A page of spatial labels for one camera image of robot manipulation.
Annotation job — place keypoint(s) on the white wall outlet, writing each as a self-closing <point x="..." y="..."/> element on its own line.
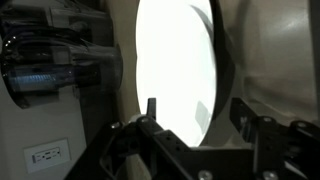
<point x="46" y="155"/>

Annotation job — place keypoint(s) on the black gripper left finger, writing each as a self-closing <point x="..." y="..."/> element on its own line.
<point x="160" y="136"/>

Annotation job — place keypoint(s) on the white dinner plate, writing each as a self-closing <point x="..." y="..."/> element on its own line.
<point x="207" y="15"/>
<point x="173" y="66"/>

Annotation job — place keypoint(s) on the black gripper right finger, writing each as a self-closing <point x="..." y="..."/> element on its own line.
<point x="266" y="133"/>

